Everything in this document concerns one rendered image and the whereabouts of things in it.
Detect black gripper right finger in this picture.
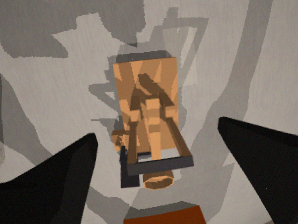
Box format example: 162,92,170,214
218,117,298,224

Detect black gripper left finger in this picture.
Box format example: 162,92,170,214
0,133,98,224

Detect wooden catapult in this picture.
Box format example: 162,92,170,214
110,57,194,190

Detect grey paper cup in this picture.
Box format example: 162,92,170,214
0,147,5,167

